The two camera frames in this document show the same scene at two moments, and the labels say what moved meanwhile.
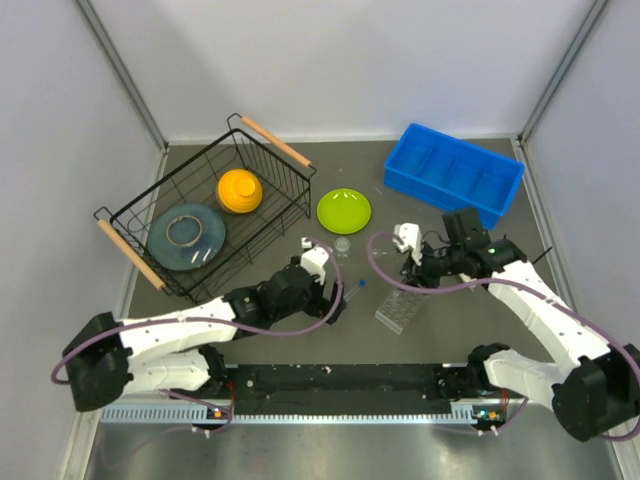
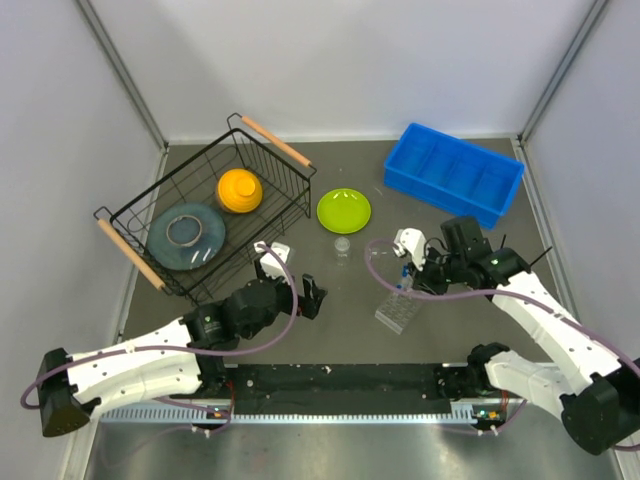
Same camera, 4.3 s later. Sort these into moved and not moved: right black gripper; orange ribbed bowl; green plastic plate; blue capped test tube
Moved: blue capped test tube
Not moved: orange ribbed bowl; right black gripper; green plastic plate
